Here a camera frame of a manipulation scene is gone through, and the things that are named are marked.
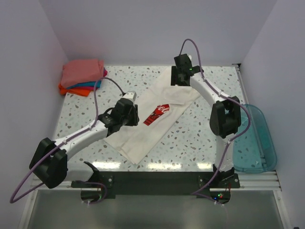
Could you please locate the aluminium frame rail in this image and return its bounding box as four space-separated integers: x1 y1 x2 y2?
30 169 282 191

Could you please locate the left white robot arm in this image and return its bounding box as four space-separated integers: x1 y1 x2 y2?
30 92 139 189

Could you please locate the white t-shirt with red print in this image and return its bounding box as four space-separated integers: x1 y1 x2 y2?
105 67 200 164

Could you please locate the teal translucent plastic bin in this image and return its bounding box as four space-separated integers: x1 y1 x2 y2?
233 104 277 174

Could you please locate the orange folded t-shirt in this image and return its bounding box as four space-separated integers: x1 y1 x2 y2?
58 84 94 97

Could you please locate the pink folded t-shirt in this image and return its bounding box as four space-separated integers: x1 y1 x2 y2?
60 59 104 88

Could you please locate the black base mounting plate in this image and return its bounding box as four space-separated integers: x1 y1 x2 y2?
71 172 241 203

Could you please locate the blue folded t-shirt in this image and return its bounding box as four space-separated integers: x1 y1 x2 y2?
66 80 102 91

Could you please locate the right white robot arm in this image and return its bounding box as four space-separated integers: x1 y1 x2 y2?
171 54 241 187

